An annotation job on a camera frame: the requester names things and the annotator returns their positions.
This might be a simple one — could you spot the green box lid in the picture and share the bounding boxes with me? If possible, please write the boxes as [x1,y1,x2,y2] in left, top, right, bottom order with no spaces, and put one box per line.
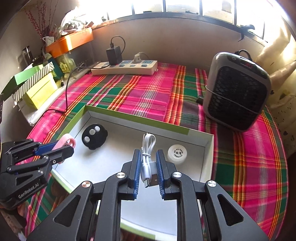
[1,64,43,101]

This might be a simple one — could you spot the black charger cable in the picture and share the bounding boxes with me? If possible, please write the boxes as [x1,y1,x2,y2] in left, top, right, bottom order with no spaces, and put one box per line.
[46,35,127,114]

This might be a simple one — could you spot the red berry branches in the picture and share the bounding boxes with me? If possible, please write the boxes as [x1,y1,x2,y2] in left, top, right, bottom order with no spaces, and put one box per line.
[24,1,59,38]

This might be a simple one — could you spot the orange storage box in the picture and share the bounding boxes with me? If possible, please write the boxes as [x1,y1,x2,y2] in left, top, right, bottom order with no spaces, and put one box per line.
[46,28,94,58]

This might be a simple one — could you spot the yellow green shoebox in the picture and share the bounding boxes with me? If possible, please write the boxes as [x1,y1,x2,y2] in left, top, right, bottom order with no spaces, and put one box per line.
[22,72,58,110]

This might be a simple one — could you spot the grey portable heater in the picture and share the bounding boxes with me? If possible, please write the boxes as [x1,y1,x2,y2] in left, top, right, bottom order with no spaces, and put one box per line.
[202,52,271,132]

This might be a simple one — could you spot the cream heart curtain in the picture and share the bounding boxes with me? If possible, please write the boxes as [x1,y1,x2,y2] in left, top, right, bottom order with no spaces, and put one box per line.
[255,23,295,157]

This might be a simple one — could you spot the plaid bed cloth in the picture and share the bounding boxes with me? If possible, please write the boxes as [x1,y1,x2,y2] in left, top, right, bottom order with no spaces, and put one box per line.
[29,63,288,240]

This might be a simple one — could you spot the black charger adapter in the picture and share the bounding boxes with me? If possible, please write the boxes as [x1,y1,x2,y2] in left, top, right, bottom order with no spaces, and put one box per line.
[106,46,122,65]

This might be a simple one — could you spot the beige power strip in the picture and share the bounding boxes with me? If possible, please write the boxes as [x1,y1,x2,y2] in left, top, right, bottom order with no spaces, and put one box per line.
[91,60,158,75]

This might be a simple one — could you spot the green white cardboard box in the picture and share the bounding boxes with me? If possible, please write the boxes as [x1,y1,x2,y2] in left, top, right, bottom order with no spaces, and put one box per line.
[52,105,214,240]

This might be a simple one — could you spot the pink cable winder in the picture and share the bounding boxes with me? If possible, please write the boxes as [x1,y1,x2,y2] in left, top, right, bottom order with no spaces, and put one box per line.
[23,133,77,164]

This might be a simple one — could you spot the beige plug on strip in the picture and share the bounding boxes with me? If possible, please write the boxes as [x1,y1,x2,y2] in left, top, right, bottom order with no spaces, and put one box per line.
[132,52,142,64]

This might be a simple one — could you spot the black oval remote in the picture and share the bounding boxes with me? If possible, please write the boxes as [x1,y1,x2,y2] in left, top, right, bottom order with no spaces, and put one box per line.
[82,123,108,150]

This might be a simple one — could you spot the yellow toy figure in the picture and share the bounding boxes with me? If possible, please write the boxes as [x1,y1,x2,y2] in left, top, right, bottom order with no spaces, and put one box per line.
[55,55,76,73]

